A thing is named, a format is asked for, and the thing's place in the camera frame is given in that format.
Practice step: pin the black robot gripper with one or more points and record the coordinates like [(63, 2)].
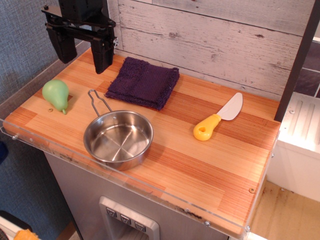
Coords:
[(86, 20)]

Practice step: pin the clear acrylic table guard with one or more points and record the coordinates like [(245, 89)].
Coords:
[(217, 180)]

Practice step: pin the yellow handled toy knife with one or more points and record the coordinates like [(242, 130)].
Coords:
[(203, 131)]

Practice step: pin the small steel saucepan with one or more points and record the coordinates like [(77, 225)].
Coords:
[(119, 139)]

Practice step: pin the silver toy fridge cabinet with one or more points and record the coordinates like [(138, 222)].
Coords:
[(103, 210)]

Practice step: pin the dark vertical frame post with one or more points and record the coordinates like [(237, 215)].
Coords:
[(301, 55)]

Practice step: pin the orange object bottom left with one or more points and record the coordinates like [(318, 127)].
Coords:
[(25, 234)]

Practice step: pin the purple folded cloth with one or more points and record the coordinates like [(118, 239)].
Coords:
[(144, 84)]

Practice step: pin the green toy eggplant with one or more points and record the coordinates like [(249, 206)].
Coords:
[(56, 92)]

